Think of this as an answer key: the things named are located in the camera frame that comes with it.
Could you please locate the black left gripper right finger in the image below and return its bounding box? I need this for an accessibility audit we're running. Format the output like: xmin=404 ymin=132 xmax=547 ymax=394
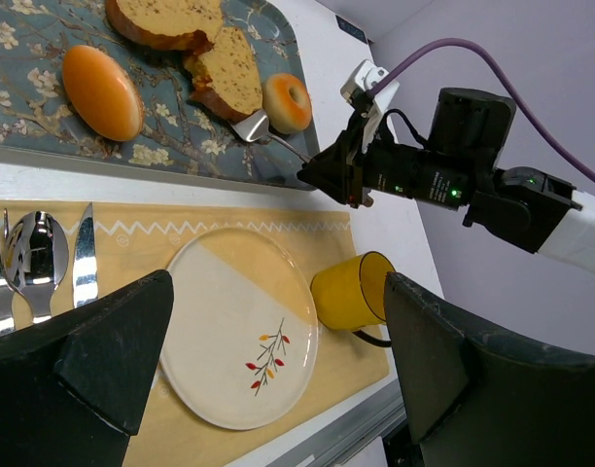
xmin=384 ymin=272 xmax=595 ymax=466

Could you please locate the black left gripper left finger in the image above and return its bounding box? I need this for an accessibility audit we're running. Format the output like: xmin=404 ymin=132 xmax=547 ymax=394
xmin=0 ymin=269 xmax=174 ymax=466

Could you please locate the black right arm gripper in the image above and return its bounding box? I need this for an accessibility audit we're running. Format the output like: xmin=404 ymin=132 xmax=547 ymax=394
xmin=297 ymin=88 xmax=517 ymax=212

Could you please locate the metal spatula wooden handle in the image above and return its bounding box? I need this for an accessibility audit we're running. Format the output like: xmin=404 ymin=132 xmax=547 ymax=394
xmin=230 ymin=109 xmax=310 ymax=162

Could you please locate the small bread slice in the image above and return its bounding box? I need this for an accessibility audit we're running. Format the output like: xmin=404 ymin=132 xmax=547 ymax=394
xmin=183 ymin=26 xmax=263 ymax=123

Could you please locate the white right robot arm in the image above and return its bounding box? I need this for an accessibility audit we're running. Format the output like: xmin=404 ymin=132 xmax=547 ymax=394
xmin=297 ymin=88 xmax=595 ymax=466

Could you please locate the large bread slice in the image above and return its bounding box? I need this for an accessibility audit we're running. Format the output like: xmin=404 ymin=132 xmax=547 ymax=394
xmin=105 ymin=0 xmax=224 ymax=53

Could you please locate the orange oval bread roll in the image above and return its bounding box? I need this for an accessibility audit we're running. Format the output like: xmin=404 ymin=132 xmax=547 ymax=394
xmin=61 ymin=45 xmax=144 ymax=142

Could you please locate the orange bagel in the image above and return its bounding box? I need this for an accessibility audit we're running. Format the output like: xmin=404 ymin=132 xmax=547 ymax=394
xmin=262 ymin=73 xmax=312 ymax=134

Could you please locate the silver table knife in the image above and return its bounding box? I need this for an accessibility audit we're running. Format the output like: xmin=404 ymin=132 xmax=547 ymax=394
xmin=73 ymin=203 xmax=98 ymax=308

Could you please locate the yellow mug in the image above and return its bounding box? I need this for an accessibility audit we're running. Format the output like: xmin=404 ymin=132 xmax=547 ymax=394
xmin=310 ymin=251 xmax=395 ymax=332

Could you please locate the silver spoon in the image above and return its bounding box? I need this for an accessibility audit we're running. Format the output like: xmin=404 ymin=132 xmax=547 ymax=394
xmin=4 ymin=211 xmax=69 ymax=324

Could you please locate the cream and yellow plate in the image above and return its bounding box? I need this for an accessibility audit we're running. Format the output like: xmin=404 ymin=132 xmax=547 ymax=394
xmin=160 ymin=227 xmax=319 ymax=430

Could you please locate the floral blue serving tray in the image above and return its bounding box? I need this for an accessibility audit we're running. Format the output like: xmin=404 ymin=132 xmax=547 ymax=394
xmin=0 ymin=1 xmax=319 ymax=189

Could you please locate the aluminium table rail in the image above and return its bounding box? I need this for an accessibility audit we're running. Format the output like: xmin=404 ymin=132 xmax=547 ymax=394
xmin=270 ymin=379 xmax=406 ymax=466

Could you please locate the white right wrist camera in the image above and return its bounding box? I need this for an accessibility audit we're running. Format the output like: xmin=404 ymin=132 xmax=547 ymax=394
xmin=339 ymin=58 xmax=401 ymax=137

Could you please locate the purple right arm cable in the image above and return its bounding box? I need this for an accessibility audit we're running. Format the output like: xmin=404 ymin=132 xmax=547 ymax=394
xmin=369 ymin=38 xmax=595 ymax=194

